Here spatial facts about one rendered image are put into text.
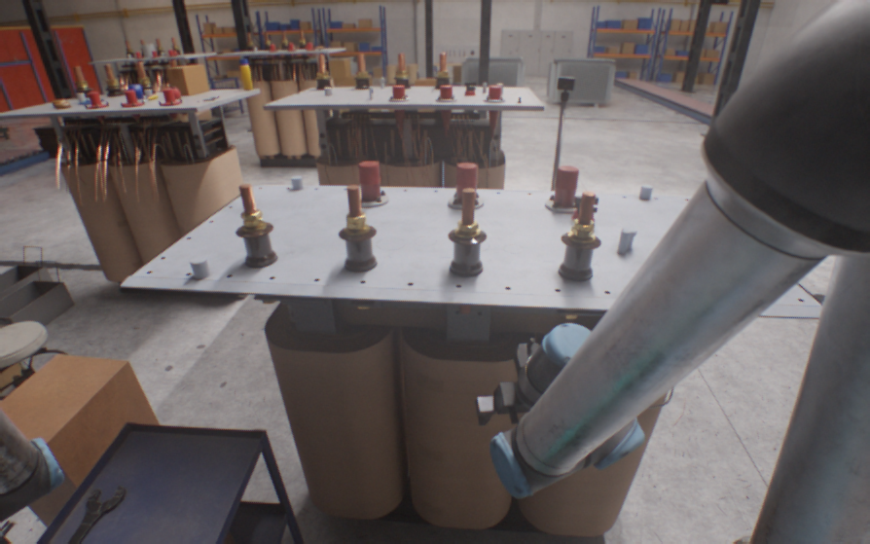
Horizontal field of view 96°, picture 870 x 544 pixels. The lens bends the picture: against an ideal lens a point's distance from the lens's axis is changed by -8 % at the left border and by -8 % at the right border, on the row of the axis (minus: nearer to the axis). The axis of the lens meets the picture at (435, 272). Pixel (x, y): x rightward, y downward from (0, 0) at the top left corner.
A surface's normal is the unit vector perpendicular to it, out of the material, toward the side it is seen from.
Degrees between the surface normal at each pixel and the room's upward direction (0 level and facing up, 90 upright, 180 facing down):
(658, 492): 0
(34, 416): 0
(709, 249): 93
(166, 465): 0
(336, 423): 90
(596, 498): 90
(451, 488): 90
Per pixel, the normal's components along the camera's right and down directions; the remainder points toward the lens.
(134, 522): 0.00, -0.87
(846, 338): -1.00, 0.08
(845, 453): -0.87, 0.24
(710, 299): -0.52, 0.59
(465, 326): -0.09, 0.50
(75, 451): 1.00, 0.04
